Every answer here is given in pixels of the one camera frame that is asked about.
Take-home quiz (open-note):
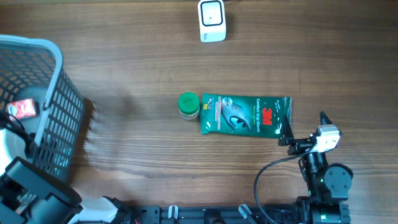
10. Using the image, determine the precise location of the white barcode scanner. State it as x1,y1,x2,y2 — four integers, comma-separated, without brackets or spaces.
198,0,226,43

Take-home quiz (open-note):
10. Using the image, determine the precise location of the red tissue pack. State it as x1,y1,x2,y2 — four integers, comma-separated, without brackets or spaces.
6,98,38,120

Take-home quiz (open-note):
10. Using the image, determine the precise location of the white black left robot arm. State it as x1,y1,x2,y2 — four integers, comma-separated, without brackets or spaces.
1,113,132,223

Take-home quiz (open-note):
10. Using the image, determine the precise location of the grey plastic mesh basket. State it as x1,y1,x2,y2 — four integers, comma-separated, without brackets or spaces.
1,35,85,181

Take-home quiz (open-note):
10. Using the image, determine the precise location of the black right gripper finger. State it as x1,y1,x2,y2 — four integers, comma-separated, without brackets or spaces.
320,111,332,125
281,115,294,139

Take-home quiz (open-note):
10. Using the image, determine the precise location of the green lid jar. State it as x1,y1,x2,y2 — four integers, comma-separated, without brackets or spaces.
178,92,200,120

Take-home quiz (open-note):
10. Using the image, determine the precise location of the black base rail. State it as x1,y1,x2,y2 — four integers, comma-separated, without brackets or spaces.
125,204,310,224

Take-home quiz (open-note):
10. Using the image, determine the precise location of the green 3M gloves package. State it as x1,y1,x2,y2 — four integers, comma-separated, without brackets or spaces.
200,93,292,139

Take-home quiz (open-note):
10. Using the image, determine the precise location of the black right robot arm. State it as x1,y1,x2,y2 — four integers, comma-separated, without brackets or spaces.
276,112,353,224

